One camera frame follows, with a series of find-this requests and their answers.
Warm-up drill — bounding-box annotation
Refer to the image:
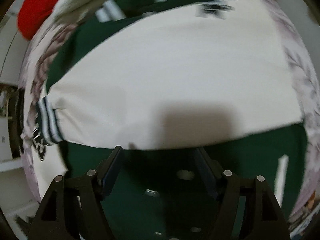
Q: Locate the green white varsity jacket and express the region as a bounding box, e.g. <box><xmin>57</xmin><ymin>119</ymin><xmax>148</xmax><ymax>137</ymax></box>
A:
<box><xmin>34</xmin><ymin>0</ymin><xmax>307</xmax><ymax>239</ymax></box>

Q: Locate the white drawer shelf unit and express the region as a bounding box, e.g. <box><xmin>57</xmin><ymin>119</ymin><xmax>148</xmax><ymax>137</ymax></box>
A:
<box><xmin>1</xmin><ymin>83</ymin><xmax>39</xmax><ymax>220</ymax></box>

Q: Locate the white wardrobe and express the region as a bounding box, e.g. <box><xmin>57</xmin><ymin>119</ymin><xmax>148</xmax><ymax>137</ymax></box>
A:
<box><xmin>0</xmin><ymin>15</ymin><xmax>29</xmax><ymax>86</ymax></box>

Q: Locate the floral plush bed blanket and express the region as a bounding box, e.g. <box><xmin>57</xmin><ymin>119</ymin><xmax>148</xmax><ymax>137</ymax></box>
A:
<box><xmin>17</xmin><ymin>0</ymin><xmax>319</xmax><ymax>236</ymax></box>

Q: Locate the red duvet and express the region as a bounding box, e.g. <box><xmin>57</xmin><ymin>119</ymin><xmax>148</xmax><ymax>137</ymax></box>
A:
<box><xmin>17</xmin><ymin>0</ymin><xmax>58</xmax><ymax>41</ymax></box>

